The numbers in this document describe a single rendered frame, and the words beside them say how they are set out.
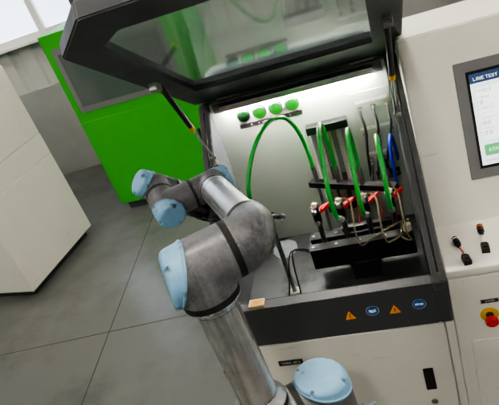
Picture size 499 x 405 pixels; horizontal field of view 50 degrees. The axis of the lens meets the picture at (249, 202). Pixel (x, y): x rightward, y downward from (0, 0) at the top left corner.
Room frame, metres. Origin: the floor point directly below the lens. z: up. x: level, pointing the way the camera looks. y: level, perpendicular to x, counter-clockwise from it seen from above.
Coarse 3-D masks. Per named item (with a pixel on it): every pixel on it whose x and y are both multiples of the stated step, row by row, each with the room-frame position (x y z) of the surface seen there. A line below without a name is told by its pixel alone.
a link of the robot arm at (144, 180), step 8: (136, 176) 1.32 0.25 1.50; (144, 176) 1.29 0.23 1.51; (152, 176) 1.29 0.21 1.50; (160, 176) 1.31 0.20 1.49; (168, 176) 1.33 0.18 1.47; (136, 184) 1.30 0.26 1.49; (144, 184) 1.27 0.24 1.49; (152, 184) 1.27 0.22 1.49; (176, 184) 1.31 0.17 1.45; (136, 192) 1.28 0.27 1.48; (144, 192) 1.27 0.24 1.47
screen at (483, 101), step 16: (464, 64) 1.40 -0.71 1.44; (480, 64) 1.39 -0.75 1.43; (496, 64) 1.37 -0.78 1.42; (464, 80) 1.39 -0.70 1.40; (480, 80) 1.38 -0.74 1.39; (496, 80) 1.36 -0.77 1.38; (464, 96) 1.38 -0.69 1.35; (480, 96) 1.37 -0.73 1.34; (496, 96) 1.35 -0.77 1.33; (464, 112) 1.38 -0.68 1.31; (480, 112) 1.36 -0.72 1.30; (496, 112) 1.34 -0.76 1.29; (464, 128) 1.37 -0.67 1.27; (480, 128) 1.35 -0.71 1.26; (496, 128) 1.34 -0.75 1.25; (480, 144) 1.34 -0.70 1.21; (496, 144) 1.33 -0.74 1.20; (480, 160) 1.33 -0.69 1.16; (496, 160) 1.32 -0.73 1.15; (480, 176) 1.33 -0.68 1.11
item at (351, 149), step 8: (352, 136) 1.53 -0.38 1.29; (352, 144) 1.54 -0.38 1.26; (352, 152) 1.37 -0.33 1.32; (352, 160) 1.35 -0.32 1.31; (352, 168) 1.34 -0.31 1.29; (360, 168) 1.55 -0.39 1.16; (352, 176) 1.33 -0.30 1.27; (360, 176) 1.55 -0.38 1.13; (360, 192) 1.30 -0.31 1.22; (360, 200) 1.30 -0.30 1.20; (360, 208) 1.30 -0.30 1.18; (368, 216) 1.40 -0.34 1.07
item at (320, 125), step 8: (320, 128) 1.48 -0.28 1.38; (320, 136) 1.44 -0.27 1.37; (320, 144) 1.42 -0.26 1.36; (328, 144) 1.60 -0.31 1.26; (320, 152) 1.40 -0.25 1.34; (320, 160) 1.38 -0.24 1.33; (336, 168) 1.61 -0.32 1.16; (336, 176) 1.61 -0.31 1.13; (328, 184) 1.33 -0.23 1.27; (328, 192) 1.32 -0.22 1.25; (336, 216) 1.32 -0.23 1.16
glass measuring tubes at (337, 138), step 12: (336, 120) 1.70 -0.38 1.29; (312, 132) 1.71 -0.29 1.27; (336, 132) 1.72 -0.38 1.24; (312, 144) 1.74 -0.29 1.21; (324, 144) 1.71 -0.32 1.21; (336, 144) 1.70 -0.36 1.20; (336, 156) 1.72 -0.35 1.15; (348, 168) 1.71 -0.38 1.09; (336, 192) 1.73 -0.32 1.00; (348, 192) 1.70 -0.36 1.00
